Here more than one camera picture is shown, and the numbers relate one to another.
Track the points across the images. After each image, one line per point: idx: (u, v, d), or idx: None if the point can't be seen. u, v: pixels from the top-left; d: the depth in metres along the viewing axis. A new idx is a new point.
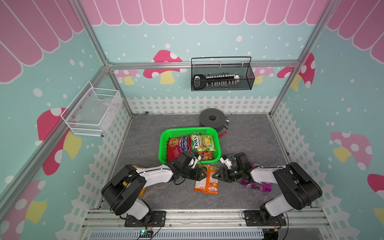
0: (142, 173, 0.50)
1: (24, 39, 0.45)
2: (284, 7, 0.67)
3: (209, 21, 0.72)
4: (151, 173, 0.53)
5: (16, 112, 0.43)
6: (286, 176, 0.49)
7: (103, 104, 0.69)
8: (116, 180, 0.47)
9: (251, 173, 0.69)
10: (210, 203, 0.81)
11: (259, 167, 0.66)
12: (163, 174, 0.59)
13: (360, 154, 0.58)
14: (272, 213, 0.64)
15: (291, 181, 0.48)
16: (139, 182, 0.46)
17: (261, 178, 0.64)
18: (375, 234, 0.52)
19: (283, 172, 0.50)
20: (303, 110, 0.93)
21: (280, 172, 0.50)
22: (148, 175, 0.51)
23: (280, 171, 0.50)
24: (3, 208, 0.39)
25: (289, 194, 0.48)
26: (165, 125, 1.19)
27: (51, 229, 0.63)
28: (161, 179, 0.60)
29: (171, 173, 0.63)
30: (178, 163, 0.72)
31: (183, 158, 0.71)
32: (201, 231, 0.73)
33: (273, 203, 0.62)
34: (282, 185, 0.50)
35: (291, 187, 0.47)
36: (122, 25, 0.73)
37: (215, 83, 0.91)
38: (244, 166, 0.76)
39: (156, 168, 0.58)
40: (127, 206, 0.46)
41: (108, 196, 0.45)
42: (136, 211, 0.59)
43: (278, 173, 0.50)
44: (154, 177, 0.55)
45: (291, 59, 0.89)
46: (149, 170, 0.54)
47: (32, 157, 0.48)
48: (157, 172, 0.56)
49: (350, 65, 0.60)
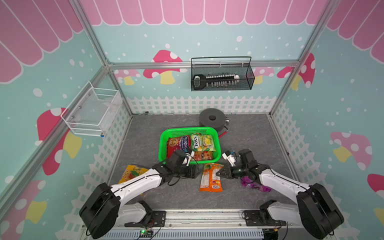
0: (118, 190, 0.46)
1: (24, 40, 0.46)
2: (284, 6, 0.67)
3: (209, 20, 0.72)
4: (129, 187, 0.48)
5: (16, 112, 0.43)
6: (312, 203, 0.43)
7: (103, 104, 0.69)
8: (90, 202, 0.43)
9: (259, 177, 0.63)
10: (210, 203, 0.81)
11: (272, 174, 0.59)
12: (150, 181, 0.55)
13: (360, 154, 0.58)
14: (273, 216, 0.64)
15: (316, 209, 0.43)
16: (113, 205, 0.41)
17: (273, 185, 0.58)
18: (375, 234, 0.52)
19: (309, 199, 0.43)
20: (303, 110, 0.93)
21: (305, 198, 0.44)
22: (126, 191, 0.47)
23: (305, 196, 0.44)
24: (3, 208, 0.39)
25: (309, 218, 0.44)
26: (165, 125, 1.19)
27: (51, 229, 0.63)
28: (145, 188, 0.54)
29: (159, 178, 0.57)
30: (169, 163, 0.66)
31: (176, 158, 0.65)
32: (201, 231, 0.73)
33: (278, 209, 0.60)
34: (304, 209, 0.45)
35: (316, 218, 0.42)
36: (122, 25, 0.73)
37: (215, 83, 0.91)
38: (249, 165, 0.70)
39: (138, 179, 0.52)
40: (106, 227, 0.43)
41: (85, 218, 0.43)
42: (132, 216, 0.58)
43: (304, 200, 0.43)
44: (135, 190, 0.50)
45: (291, 59, 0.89)
46: (127, 185, 0.49)
47: (32, 157, 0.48)
48: (139, 183, 0.51)
49: (350, 65, 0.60)
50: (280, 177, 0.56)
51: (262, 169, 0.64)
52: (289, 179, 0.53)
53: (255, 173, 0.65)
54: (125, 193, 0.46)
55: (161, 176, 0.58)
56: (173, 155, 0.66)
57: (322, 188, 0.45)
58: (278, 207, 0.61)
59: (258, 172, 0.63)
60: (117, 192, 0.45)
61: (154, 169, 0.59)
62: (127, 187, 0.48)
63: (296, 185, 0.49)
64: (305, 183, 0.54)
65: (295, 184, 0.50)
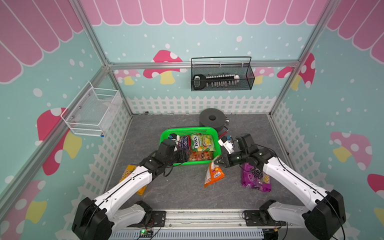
0: (103, 202, 0.43)
1: (24, 40, 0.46)
2: (284, 6, 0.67)
3: (210, 20, 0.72)
4: (116, 195, 0.45)
5: (17, 112, 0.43)
6: (329, 214, 0.40)
7: (103, 104, 0.69)
8: (78, 219, 0.41)
9: (264, 166, 0.56)
10: (209, 203, 0.81)
11: (281, 168, 0.51)
12: (139, 181, 0.51)
13: (360, 154, 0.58)
14: (274, 217, 0.64)
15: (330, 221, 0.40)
16: (100, 219, 0.39)
17: (281, 180, 0.52)
18: (375, 234, 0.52)
19: (328, 209, 0.40)
20: (303, 110, 0.93)
21: (323, 208, 0.40)
22: (113, 200, 0.44)
23: (322, 207, 0.40)
24: (3, 208, 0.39)
25: (316, 225, 0.43)
26: (165, 125, 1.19)
27: (51, 229, 0.63)
28: (135, 190, 0.51)
29: (149, 175, 0.54)
30: (158, 155, 0.62)
31: (164, 148, 0.60)
32: (201, 232, 0.73)
33: (278, 209, 0.60)
34: (315, 217, 0.42)
35: (329, 226, 0.40)
36: (122, 25, 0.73)
37: (215, 83, 0.91)
38: (249, 150, 0.61)
39: (124, 183, 0.48)
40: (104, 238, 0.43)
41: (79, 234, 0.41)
42: (132, 218, 0.58)
43: (322, 211, 0.39)
44: (123, 196, 0.47)
45: (291, 59, 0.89)
46: (112, 192, 0.45)
47: (32, 157, 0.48)
48: (127, 187, 0.48)
49: (350, 65, 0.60)
50: (291, 173, 0.49)
51: (267, 155, 0.56)
52: (303, 178, 0.47)
53: (259, 158, 0.56)
54: (112, 203, 0.43)
55: (151, 171, 0.54)
56: (162, 146, 0.60)
57: (338, 195, 0.42)
58: (279, 208, 0.60)
59: (264, 158, 0.55)
60: (103, 204, 0.42)
61: (142, 166, 0.55)
62: (113, 195, 0.45)
63: (312, 190, 0.44)
64: (322, 188, 0.44)
65: (311, 188, 0.44)
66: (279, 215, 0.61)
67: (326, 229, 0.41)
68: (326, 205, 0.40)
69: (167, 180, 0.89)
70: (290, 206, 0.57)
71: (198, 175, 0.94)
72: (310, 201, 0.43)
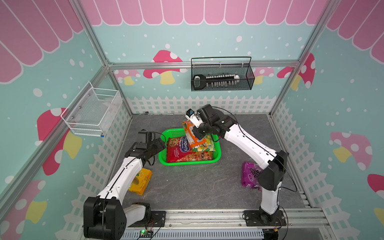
0: (108, 193, 0.43)
1: (24, 39, 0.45)
2: (283, 7, 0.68)
3: (210, 21, 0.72)
4: (118, 183, 0.46)
5: (16, 112, 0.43)
6: (277, 171, 0.47)
7: (103, 104, 0.69)
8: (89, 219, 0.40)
9: (225, 134, 0.57)
10: (210, 203, 0.81)
11: (241, 134, 0.54)
12: (133, 168, 0.53)
13: (360, 154, 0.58)
14: (270, 211, 0.64)
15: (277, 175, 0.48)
16: (114, 205, 0.40)
17: (241, 146, 0.55)
18: (375, 234, 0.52)
19: (277, 167, 0.47)
20: (303, 110, 0.93)
21: (273, 167, 0.46)
22: (117, 188, 0.45)
23: (273, 165, 0.47)
24: (3, 208, 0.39)
25: (265, 181, 0.52)
26: (165, 125, 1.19)
27: (51, 229, 0.63)
28: (132, 178, 0.53)
29: (139, 160, 0.56)
30: (140, 144, 0.65)
31: (143, 136, 0.65)
32: (201, 231, 0.73)
33: (264, 201, 0.64)
34: (264, 174, 0.50)
35: (276, 180, 0.49)
36: (122, 25, 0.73)
37: (215, 83, 0.91)
38: (210, 119, 0.61)
39: (120, 173, 0.50)
40: (123, 225, 0.45)
41: (96, 233, 0.41)
42: (136, 216, 0.59)
43: (273, 170, 0.46)
44: (125, 183, 0.48)
45: (291, 59, 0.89)
46: (113, 183, 0.46)
47: (32, 157, 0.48)
48: (124, 175, 0.49)
49: (350, 64, 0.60)
50: (250, 139, 0.53)
51: (229, 123, 0.57)
52: (260, 142, 0.52)
53: (221, 126, 0.56)
54: (117, 191, 0.44)
55: (140, 157, 0.57)
56: (140, 135, 0.65)
57: (285, 153, 0.49)
58: (262, 201, 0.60)
59: (226, 125, 0.56)
60: (109, 195, 0.43)
61: (129, 156, 0.57)
62: (115, 184, 0.46)
63: (266, 152, 0.50)
64: (274, 149, 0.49)
65: (265, 150, 0.50)
66: (270, 206, 0.63)
67: (274, 183, 0.49)
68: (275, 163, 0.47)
69: (167, 180, 0.89)
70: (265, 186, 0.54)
71: (198, 175, 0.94)
72: (263, 163, 0.50)
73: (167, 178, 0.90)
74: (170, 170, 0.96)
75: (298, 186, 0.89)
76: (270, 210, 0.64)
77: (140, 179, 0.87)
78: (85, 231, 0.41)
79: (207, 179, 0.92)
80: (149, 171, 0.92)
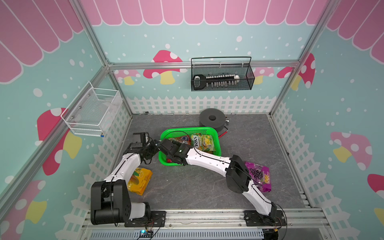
0: (114, 176, 0.47)
1: (24, 39, 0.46)
2: (283, 6, 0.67)
3: (210, 21, 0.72)
4: (121, 170, 0.51)
5: (16, 111, 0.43)
6: (235, 175, 0.52)
7: (103, 104, 0.69)
8: (96, 203, 0.43)
9: (187, 160, 0.63)
10: (210, 203, 0.81)
11: (198, 155, 0.61)
12: (133, 160, 0.57)
13: (359, 154, 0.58)
14: (265, 211, 0.64)
15: (239, 179, 0.54)
16: (120, 185, 0.43)
17: (202, 164, 0.61)
18: (375, 234, 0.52)
19: (233, 173, 0.52)
20: (303, 110, 0.93)
21: (230, 173, 0.52)
22: (121, 174, 0.49)
23: (229, 172, 0.52)
24: (3, 208, 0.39)
25: (235, 186, 0.56)
26: (165, 125, 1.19)
27: (51, 229, 0.63)
28: (132, 170, 0.56)
29: (138, 154, 0.61)
30: (135, 144, 0.70)
31: (138, 136, 0.70)
32: (201, 232, 0.73)
33: (254, 204, 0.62)
34: (230, 181, 0.55)
35: (240, 183, 0.54)
36: (122, 25, 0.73)
37: (215, 83, 0.91)
38: (170, 151, 0.66)
39: (121, 165, 0.53)
40: (128, 208, 0.47)
41: (103, 217, 0.42)
42: (136, 211, 0.59)
43: (231, 176, 0.52)
44: (127, 171, 0.52)
45: (291, 59, 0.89)
46: (116, 170, 0.50)
47: (32, 157, 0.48)
48: (126, 165, 0.53)
49: (350, 65, 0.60)
50: (206, 156, 0.59)
51: (186, 150, 0.63)
52: (214, 156, 0.58)
53: (181, 155, 0.62)
54: (121, 175, 0.48)
55: (138, 152, 0.62)
56: (135, 136, 0.70)
57: (237, 157, 0.56)
58: (254, 205, 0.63)
59: (184, 153, 0.63)
60: (115, 178, 0.46)
61: (126, 153, 0.61)
62: (119, 170, 0.50)
63: (221, 162, 0.56)
64: (227, 158, 0.57)
65: (220, 161, 0.56)
66: (261, 206, 0.64)
67: (240, 186, 0.54)
68: (232, 169, 0.53)
69: (167, 180, 0.89)
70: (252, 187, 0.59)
71: (198, 175, 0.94)
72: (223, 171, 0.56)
73: (167, 178, 0.90)
74: (170, 170, 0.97)
75: (298, 185, 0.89)
76: (264, 211, 0.64)
77: (140, 179, 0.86)
78: (93, 215, 0.42)
79: (207, 179, 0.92)
80: (149, 171, 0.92)
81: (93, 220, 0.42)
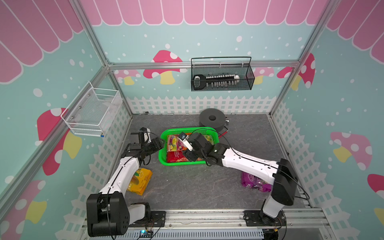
0: (110, 188, 0.45)
1: (24, 40, 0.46)
2: (283, 6, 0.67)
3: (210, 21, 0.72)
4: (118, 179, 0.48)
5: (16, 112, 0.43)
6: (286, 182, 0.43)
7: (103, 104, 0.69)
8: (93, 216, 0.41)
9: (222, 162, 0.57)
10: (209, 203, 0.81)
11: (237, 156, 0.53)
12: (131, 166, 0.55)
13: (360, 154, 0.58)
14: (272, 215, 0.63)
15: (291, 189, 0.45)
16: (117, 198, 0.41)
17: (241, 168, 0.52)
18: (375, 234, 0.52)
19: (284, 179, 0.43)
20: (303, 110, 0.93)
21: (280, 180, 0.43)
22: (118, 184, 0.46)
23: (279, 178, 0.44)
24: (3, 208, 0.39)
25: (282, 198, 0.48)
26: (165, 125, 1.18)
27: (51, 229, 0.63)
28: (131, 175, 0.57)
29: (136, 158, 0.58)
30: (134, 145, 0.66)
31: (136, 136, 0.66)
32: (201, 232, 0.73)
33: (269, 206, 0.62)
34: (277, 191, 0.47)
35: (291, 196, 0.45)
36: (122, 25, 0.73)
37: (215, 83, 0.91)
38: (204, 149, 0.59)
39: (119, 172, 0.50)
40: (126, 219, 0.45)
41: (100, 229, 0.41)
42: (136, 214, 0.59)
43: (281, 183, 0.43)
44: (125, 179, 0.50)
45: (291, 59, 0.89)
46: (113, 180, 0.47)
47: (32, 157, 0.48)
48: (123, 173, 0.51)
49: (350, 65, 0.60)
50: (247, 158, 0.52)
51: (223, 150, 0.57)
52: (257, 159, 0.51)
53: (216, 155, 0.56)
54: (119, 186, 0.46)
55: (136, 156, 0.59)
56: (133, 136, 0.66)
57: (287, 162, 0.47)
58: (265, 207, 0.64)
59: (220, 153, 0.56)
60: (111, 190, 0.44)
61: (125, 156, 0.59)
62: (116, 180, 0.47)
63: (267, 166, 0.48)
64: (274, 161, 0.49)
65: (266, 165, 0.48)
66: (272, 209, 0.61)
67: (291, 199, 0.46)
68: (281, 175, 0.44)
69: (167, 180, 0.89)
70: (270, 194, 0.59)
71: (197, 175, 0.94)
72: (269, 178, 0.47)
73: (167, 178, 0.90)
74: (170, 170, 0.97)
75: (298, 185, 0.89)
76: (272, 213, 0.63)
77: (140, 179, 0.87)
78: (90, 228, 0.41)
79: (208, 179, 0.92)
80: (149, 171, 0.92)
81: (89, 233, 0.41)
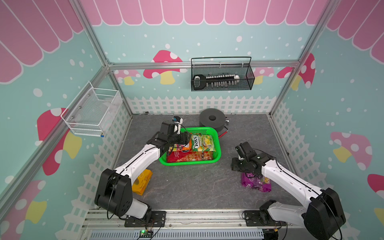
0: (124, 170, 0.47)
1: (24, 40, 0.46)
2: (284, 6, 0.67)
3: (210, 21, 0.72)
4: (133, 165, 0.49)
5: (16, 111, 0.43)
6: (324, 210, 0.41)
7: (103, 104, 0.69)
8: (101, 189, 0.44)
9: (261, 169, 0.59)
10: (209, 203, 0.81)
11: (278, 169, 0.53)
12: (150, 155, 0.56)
13: (360, 154, 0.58)
14: (273, 216, 0.64)
15: (327, 220, 0.41)
16: (124, 182, 0.43)
17: (280, 182, 0.53)
18: (375, 234, 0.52)
19: (322, 206, 0.41)
20: (303, 110, 0.93)
21: (317, 205, 0.41)
22: (132, 169, 0.48)
23: (317, 203, 0.41)
24: (3, 208, 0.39)
25: (315, 223, 0.43)
26: None
27: (51, 229, 0.63)
28: (147, 163, 0.56)
29: (158, 149, 0.59)
30: (162, 134, 0.67)
31: (166, 127, 0.66)
32: (201, 232, 0.73)
33: (278, 211, 0.60)
34: (311, 215, 0.43)
35: (324, 225, 0.40)
36: (122, 25, 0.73)
37: (215, 83, 0.91)
38: (247, 154, 0.65)
39: (137, 156, 0.53)
40: (128, 204, 0.47)
41: (102, 204, 0.44)
42: (136, 211, 0.59)
43: (316, 208, 0.40)
44: (140, 167, 0.51)
45: (291, 59, 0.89)
46: (130, 163, 0.50)
47: (32, 157, 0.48)
48: (140, 159, 0.52)
49: (350, 65, 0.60)
50: (288, 174, 0.51)
51: (266, 159, 0.58)
52: (299, 178, 0.49)
53: (257, 162, 0.59)
54: (132, 171, 0.47)
55: (159, 147, 0.60)
56: (163, 126, 0.66)
57: (334, 193, 0.43)
58: (274, 210, 0.62)
59: (262, 161, 0.58)
60: (124, 172, 0.46)
61: (150, 143, 0.60)
62: (131, 164, 0.49)
63: (307, 188, 0.46)
64: (317, 186, 0.45)
65: (306, 186, 0.46)
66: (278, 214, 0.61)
67: (324, 228, 0.41)
68: (320, 201, 0.41)
69: (167, 180, 0.89)
70: (290, 206, 0.57)
71: (198, 175, 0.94)
72: (305, 199, 0.45)
73: (167, 178, 0.90)
74: (170, 170, 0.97)
75: None
76: (274, 215, 0.64)
77: (140, 179, 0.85)
78: (96, 198, 0.45)
79: (207, 179, 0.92)
80: (149, 171, 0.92)
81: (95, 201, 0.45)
